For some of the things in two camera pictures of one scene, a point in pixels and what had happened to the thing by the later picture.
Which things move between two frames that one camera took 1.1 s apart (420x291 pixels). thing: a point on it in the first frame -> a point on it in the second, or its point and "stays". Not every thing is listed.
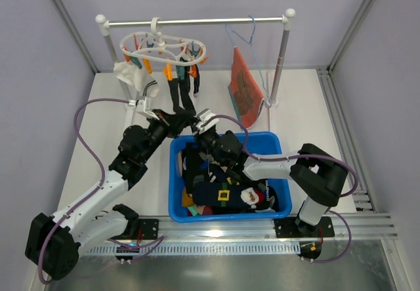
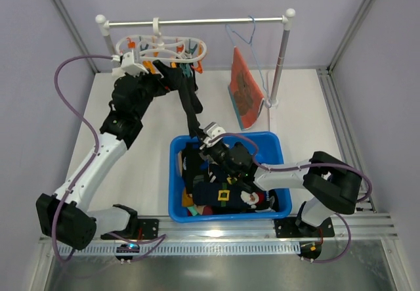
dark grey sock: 184,88 -> 191,85
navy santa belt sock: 258,195 stays
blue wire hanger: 250,43 stays
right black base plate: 286,228 stays
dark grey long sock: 174,90 -> 186,89
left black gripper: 169,124 -> 151,79
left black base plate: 149,228 stays
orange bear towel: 245,93 stays
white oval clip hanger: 162,47 stays
